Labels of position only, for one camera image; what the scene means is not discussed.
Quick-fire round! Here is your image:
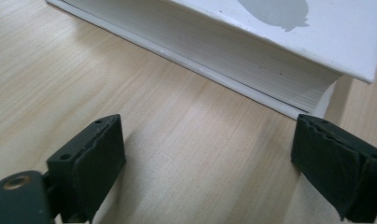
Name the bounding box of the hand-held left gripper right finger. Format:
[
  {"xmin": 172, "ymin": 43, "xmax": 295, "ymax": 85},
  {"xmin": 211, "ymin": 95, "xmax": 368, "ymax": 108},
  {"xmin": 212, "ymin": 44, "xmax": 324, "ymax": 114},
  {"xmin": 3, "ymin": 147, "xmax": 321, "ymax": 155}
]
[{"xmin": 290, "ymin": 113, "xmax": 377, "ymax": 224}]

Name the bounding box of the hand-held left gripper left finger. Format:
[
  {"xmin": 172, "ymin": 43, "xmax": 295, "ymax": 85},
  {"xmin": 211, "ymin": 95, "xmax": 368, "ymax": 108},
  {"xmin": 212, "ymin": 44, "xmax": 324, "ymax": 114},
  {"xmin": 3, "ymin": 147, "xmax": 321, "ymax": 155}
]
[{"xmin": 46, "ymin": 113, "xmax": 127, "ymax": 224}]

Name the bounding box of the white box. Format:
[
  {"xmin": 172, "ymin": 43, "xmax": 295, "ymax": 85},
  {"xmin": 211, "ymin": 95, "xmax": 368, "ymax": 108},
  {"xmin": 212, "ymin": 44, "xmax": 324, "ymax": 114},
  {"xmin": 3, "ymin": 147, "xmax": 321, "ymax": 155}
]
[{"xmin": 46, "ymin": 0, "xmax": 377, "ymax": 121}]

